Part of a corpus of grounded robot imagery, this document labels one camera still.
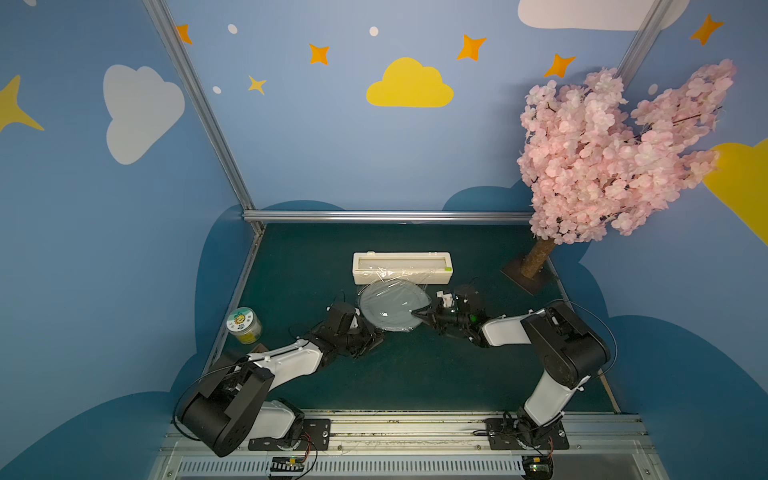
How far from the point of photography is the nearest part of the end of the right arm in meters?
0.75

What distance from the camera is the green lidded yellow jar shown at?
33.8 inches

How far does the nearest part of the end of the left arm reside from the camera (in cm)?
72
